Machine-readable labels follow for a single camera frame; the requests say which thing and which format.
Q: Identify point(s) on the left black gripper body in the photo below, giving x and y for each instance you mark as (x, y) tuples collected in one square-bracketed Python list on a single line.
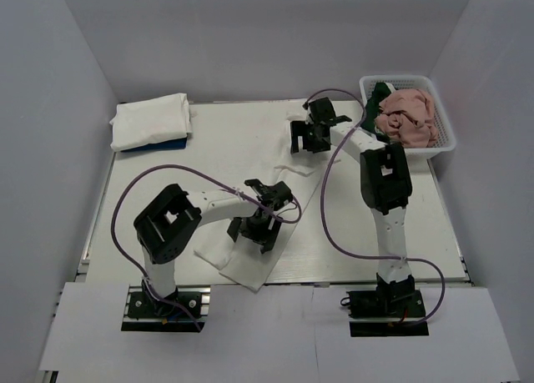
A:
[(256, 222)]

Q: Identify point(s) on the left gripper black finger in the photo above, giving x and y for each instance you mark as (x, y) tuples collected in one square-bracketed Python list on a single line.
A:
[(238, 227), (265, 234)]

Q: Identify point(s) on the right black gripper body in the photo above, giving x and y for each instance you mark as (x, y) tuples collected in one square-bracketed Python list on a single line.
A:
[(314, 143)]

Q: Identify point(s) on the dark green t-shirt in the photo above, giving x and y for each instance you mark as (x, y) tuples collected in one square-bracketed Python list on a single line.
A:
[(372, 109)]

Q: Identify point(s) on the pink t-shirt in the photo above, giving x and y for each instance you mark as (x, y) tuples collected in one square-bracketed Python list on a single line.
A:
[(407, 116)]

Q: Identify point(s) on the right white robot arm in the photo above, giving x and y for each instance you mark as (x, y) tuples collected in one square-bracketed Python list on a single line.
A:
[(385, 181)]

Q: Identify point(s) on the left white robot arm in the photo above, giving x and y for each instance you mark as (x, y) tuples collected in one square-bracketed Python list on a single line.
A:
[(165, 227)]

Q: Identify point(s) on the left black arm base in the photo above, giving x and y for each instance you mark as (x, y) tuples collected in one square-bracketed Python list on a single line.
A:
[(142, 313)]

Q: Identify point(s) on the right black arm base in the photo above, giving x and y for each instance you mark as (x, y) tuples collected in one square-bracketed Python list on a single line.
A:
[(390, 310)]

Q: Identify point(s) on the white plastic basket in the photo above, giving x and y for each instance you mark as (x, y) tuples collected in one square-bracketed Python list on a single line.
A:
[(446, 140)]

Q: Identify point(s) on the folded blue t-shirt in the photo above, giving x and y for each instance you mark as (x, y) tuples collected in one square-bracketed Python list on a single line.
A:
[(174, 144)]

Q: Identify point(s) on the folded white t-shirt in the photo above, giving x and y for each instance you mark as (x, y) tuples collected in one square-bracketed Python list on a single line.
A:
[(152, 121)]

